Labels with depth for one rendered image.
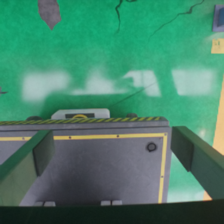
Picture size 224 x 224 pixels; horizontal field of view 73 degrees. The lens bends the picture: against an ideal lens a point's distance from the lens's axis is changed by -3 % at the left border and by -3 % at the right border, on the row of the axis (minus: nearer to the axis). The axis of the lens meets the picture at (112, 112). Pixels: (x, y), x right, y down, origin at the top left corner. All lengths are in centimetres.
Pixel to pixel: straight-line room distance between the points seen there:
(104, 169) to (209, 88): 68
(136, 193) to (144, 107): 42
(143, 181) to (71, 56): 64
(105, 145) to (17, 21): 71
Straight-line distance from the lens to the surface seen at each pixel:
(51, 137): 16
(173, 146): 17
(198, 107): 95
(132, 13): 85
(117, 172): 60
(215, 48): 97
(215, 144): 110
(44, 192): 70
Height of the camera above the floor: 80
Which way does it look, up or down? 75 degrees down
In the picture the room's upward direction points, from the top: 177 degrees clockwise
